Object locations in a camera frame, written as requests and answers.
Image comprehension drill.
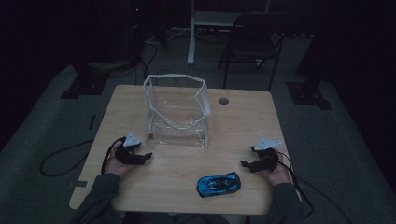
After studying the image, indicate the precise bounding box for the black folding chair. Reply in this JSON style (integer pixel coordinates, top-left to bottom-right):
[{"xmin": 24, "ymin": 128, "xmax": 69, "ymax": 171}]
[{"xmin": 217, "ymin": 12, "xmax": 286, "ymax": 92}]

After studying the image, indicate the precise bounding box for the right hand-held gripper cable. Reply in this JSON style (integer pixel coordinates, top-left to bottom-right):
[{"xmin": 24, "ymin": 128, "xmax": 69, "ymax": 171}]
[{"xmin": 275, "ymin": 150, "xmax": 354, "ymax": 224}]

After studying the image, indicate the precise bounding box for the black looped floor cable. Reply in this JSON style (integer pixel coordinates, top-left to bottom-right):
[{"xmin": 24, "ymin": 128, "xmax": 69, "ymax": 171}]
[{"xmin": 39, "ymin": 138, "xmax": 95, "ymax": 177}]

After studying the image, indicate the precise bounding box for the clear plastic bag white trim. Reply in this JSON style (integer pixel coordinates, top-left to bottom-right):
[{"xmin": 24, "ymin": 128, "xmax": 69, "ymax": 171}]
[{"xmin": 142, "ymin": 73, "xmax": 211, "ymax": 148}]

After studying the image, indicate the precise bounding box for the grey tape piece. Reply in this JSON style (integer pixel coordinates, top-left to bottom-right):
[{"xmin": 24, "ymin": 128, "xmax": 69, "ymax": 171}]
[{"xmin": 68, "ymin": 179, "xmax": 89, "ymax": 189}]

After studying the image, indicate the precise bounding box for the white desk frame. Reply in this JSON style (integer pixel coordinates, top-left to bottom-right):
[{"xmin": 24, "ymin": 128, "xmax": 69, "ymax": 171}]
[{"xmin": 186, "ymin": 0, "xmax": 272, "ymax": 65}]

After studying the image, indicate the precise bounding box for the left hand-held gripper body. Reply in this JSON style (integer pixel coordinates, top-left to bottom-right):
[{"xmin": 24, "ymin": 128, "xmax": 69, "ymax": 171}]
[{"xmin": 115, "ymin": 132, "xmax": 143, "ymax": 166}]

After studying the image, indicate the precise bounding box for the blue toy car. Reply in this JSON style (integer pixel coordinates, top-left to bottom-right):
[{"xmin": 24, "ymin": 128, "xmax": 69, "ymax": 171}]
[{"xmin": 196, "ymin": 171, "xmax": 242, "ymax": 199}]

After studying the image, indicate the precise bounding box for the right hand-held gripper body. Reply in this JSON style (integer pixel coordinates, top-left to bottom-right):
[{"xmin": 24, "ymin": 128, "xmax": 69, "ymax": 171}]
[{"xmin": 253, "ymin": 138, "xmax": 282, "ymax": 172}]

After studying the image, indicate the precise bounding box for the black stand base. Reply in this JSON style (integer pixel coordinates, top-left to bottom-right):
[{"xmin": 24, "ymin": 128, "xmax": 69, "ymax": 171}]
[
  {"xmin": 60, "ymin": 60, "xmax": 110, "ymax": 100},
  {"xmin": 286, "ymin": 81, "xmax": 333, "ymax": 111}
]

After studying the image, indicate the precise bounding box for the hand-held gripper cable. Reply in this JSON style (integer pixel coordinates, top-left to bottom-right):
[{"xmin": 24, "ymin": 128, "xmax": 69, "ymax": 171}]
[
  {"xmin": 100, "ymin": 136, "xmax": 126, "ymax": 175},
  {"xmin": 275, "ymin": 150, "xmax": 354, "ymax": 224}
]

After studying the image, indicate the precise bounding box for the person's left hand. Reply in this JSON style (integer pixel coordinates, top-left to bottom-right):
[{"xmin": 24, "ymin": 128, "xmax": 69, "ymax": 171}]
[{"xmin": 104, "ymin": 141, "xmax": 135, "ymax": 179}]

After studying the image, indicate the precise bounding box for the person's right hand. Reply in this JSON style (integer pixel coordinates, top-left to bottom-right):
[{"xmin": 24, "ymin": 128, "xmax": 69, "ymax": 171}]
[{"xmin": 266, "ymin": 148, "xmax": 294, "ymax": 187}]

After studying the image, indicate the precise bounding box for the left hand-held gripper cable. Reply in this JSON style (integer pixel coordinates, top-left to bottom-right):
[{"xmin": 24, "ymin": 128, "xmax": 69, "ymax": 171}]
[{"xmin": 100, "ymin": 136, "xmax": 126, "ymax": 175}]

